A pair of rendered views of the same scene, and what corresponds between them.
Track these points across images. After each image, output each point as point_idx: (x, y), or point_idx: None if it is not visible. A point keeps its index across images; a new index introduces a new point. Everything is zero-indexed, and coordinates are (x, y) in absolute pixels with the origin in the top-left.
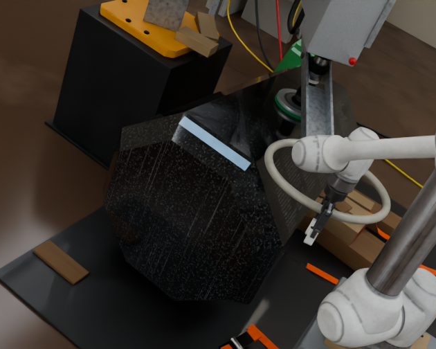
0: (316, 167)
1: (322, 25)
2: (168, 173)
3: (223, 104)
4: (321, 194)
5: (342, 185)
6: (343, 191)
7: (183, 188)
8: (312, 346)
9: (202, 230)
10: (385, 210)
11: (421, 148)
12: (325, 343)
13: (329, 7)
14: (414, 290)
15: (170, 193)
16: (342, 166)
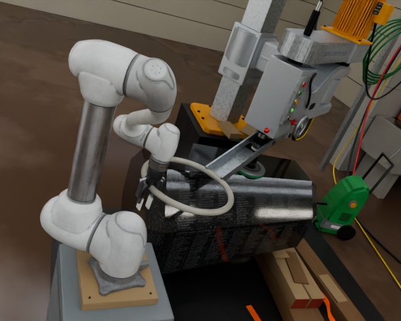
0: (119, 132)
1: (252, 102)
2: (137, 171)
3: (189, 146)
4: (251, 239)
5: (151, 162)
6: (151, 167)
7: (138, 181)
8: (65, 249)
9: (137, 211)
10: (202, 209)
11: (146, 113)
12: (76, 253)
13: (256, 90)
14: (111, 218)
15: (135, 185)
16: (132, 134)
